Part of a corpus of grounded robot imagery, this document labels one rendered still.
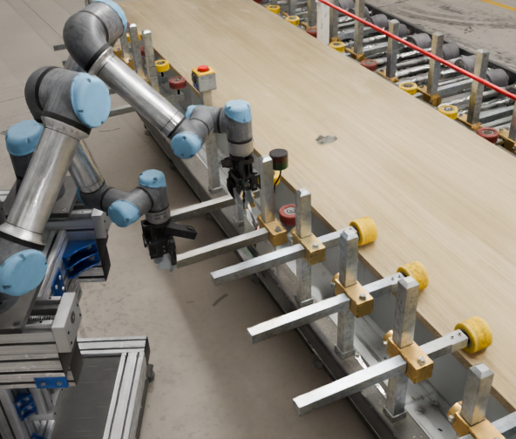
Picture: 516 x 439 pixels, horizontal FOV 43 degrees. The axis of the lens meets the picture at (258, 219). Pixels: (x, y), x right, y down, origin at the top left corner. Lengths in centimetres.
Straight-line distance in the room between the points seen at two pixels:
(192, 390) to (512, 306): 144
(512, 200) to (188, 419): 148
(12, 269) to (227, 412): 142
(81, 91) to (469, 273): 117
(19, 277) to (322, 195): 110
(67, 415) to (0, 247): 114
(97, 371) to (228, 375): 56
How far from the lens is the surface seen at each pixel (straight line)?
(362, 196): 226
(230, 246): 212
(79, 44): 181
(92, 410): 258
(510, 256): 207
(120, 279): 344
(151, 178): 188
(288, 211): 217
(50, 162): 157
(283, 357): 292
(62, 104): 158
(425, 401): 199
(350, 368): 194
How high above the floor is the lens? 213
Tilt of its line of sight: 35 degrees down
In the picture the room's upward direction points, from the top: 3 degrees counter-clockwise
